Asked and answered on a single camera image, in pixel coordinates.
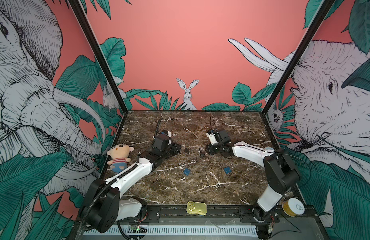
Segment blue padlock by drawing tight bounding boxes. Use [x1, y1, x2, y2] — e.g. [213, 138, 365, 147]
[183, 168, 191, 176]
[223, 166, 232, 175]

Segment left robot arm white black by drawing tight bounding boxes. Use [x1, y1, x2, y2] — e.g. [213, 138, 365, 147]
[79, 130, 181, 234]

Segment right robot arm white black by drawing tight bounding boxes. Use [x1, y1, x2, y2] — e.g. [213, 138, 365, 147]
[205, 129, 300, 223]

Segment plush doll toy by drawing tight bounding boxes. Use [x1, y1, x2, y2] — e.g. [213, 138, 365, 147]
[107, 144, 135, 174]

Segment yellow tin can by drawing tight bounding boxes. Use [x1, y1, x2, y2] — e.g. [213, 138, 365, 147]
[186, 201, 207, 216]

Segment small circuit board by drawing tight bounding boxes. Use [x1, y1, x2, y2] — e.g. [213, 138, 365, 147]
[128, 225, 148, 236]

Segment tape roll beige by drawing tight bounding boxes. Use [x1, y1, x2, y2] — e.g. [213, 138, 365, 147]
[282, 198, 305, 217]

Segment white vented strip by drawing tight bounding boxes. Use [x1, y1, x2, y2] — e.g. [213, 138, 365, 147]
[82, 224, 258, 237]

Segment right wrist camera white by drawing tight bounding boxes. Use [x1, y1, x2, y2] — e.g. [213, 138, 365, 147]
[206, 129, 218, 145]

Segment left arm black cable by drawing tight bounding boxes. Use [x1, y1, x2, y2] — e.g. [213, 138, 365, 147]
[153, 116, 164, 140]

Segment black mounting rail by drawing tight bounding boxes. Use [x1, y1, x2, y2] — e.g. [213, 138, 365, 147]
[79, 203, 317, 224]

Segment left black frame post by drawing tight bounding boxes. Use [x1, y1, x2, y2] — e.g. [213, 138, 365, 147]
[69, 0, 129, 116]

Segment black frame post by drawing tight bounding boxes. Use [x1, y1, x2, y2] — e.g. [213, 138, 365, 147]
[262, 0, 337, 115]
[69, 0, 129, 116]

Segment right black frame post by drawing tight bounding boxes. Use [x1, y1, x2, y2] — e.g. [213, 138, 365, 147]
[262, 0, 337, 115]

